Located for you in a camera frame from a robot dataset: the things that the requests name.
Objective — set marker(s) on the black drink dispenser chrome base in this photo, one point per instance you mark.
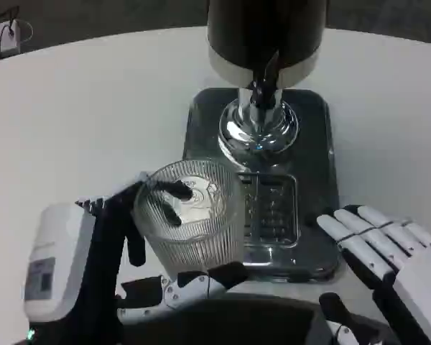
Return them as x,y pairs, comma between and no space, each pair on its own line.
237,32

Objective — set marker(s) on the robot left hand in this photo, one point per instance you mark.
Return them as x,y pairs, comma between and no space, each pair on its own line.
104,230

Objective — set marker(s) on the steel drip tray grid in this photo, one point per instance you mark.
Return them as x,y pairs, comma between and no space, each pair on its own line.
273,215

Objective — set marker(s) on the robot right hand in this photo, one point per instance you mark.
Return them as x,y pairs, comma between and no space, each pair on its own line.
377,230

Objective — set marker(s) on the clear ribbed glass cup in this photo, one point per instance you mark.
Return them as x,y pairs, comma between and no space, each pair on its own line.
201,248

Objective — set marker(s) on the black robot torso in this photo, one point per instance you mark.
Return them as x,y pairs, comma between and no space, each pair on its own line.
215,320

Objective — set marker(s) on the steel drip tray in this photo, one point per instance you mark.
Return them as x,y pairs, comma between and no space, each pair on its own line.
312,143

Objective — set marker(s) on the black dispenser tap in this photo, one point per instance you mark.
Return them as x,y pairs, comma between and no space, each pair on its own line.
266,82

